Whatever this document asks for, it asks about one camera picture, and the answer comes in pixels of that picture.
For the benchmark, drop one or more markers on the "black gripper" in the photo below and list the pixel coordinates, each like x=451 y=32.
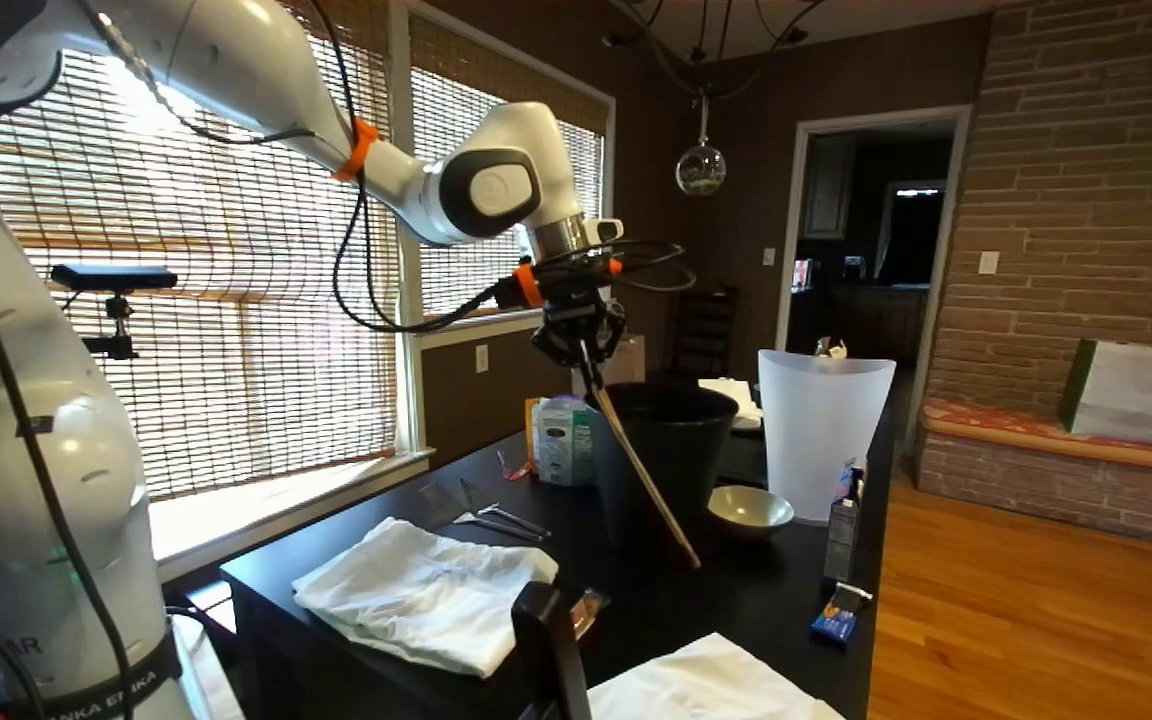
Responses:
x=582 y=327

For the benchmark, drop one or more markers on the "wooden spoon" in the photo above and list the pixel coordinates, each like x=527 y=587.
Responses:
x=596 y=390

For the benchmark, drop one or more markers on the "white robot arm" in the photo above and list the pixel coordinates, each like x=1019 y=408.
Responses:
x=81 y=612

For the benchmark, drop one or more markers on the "black round bin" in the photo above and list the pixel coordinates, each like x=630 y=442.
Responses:
x=677 y=432

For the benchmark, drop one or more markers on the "green white carton box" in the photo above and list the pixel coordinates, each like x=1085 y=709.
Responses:
x=562 y=442

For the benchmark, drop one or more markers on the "hanging glass globe lamp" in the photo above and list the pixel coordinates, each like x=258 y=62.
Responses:
x=701 y=168

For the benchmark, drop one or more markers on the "white ceramic bowl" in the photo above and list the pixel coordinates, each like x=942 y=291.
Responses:
x=750 y=511

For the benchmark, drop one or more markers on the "white folded cloth left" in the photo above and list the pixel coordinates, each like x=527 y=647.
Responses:
x=426 y=598

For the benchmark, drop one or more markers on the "white folded cloth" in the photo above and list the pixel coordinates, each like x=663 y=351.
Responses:
x=426 y=598
x=709 y=676

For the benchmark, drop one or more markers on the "clear spray bottle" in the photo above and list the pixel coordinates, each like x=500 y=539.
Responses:
x=841 y=527

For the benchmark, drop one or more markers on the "white folded cloth right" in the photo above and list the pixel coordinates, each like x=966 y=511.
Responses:
x=709 y=676

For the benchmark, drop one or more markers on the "blue snack packet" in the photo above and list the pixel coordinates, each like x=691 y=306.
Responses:
x=841 y=612

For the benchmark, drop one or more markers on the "white bag on bench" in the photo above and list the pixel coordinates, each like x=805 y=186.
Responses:
x=1111 y=390

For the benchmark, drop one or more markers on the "black camera on stand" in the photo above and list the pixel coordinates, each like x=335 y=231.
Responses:
x=113 y=281

